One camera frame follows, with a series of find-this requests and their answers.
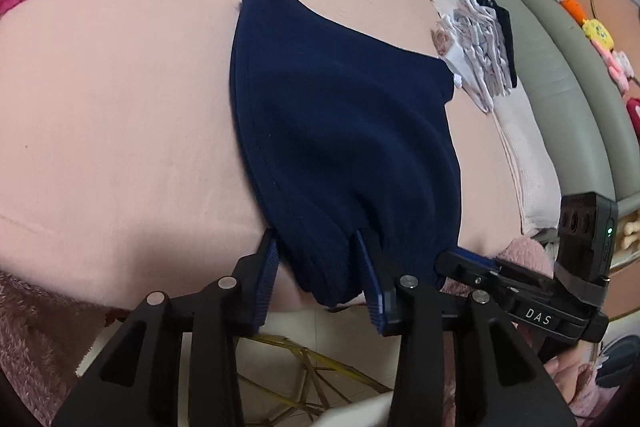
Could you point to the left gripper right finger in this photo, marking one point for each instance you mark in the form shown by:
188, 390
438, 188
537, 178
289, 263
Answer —
377, 277

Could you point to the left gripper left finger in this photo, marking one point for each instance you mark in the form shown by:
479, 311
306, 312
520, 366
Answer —
248, 290

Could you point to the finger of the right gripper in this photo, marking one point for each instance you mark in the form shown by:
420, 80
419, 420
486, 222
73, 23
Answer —
460, 264

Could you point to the navy blue shorts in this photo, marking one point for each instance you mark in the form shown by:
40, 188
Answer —
341, 132

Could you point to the stack of folded white clothes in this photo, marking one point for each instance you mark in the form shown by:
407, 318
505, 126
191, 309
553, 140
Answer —
475, 40

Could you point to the person's right hand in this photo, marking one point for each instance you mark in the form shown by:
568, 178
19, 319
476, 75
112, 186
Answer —
575, 376

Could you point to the pink bed sheet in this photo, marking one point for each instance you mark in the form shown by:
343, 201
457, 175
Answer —
119, 169

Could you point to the pink fluffy blanket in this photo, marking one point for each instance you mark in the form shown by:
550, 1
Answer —
44, 339

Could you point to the pink plush toy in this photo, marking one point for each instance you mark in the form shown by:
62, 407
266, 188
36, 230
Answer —
619, 69

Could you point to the yellow plush toy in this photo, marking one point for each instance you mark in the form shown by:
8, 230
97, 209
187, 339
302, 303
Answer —
597, 32

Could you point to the orange plush toy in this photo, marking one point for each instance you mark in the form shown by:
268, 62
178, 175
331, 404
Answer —
575, 9

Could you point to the gold wire basket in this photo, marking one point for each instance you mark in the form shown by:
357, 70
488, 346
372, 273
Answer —
281, 379

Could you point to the grey padded bed frame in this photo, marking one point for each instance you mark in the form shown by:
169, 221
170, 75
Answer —
578, 110

